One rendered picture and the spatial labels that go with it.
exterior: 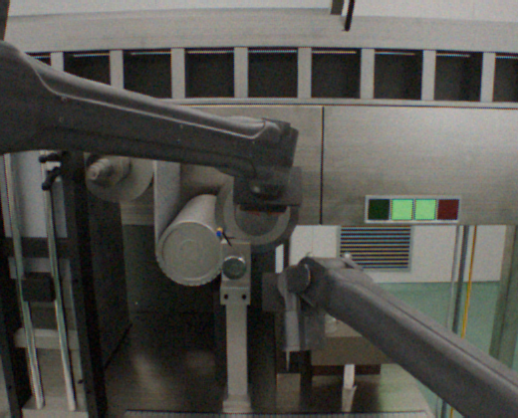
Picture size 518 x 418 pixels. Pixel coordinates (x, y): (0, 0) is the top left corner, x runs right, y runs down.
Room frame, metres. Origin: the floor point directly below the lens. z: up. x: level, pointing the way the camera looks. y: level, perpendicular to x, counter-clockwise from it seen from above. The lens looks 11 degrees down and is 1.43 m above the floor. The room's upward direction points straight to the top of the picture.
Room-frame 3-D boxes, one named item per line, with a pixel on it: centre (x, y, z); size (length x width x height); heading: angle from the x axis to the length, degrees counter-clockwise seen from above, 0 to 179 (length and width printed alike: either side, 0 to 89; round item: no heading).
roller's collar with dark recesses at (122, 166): (0.76, 0.25, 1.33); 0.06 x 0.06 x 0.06; 89
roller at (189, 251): (0.90, 0.12, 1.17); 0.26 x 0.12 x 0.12; 179
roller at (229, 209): (0.90, 0.00, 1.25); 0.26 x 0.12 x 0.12; 179
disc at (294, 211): (0.78, 0.00, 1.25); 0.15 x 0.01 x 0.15; 89
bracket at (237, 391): (0.74, 0.04, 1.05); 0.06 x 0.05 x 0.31; 179
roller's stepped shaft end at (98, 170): (0.70, 0.25, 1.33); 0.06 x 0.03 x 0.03; 179
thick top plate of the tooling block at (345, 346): (0.94, -0.18, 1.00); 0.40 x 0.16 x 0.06; 179
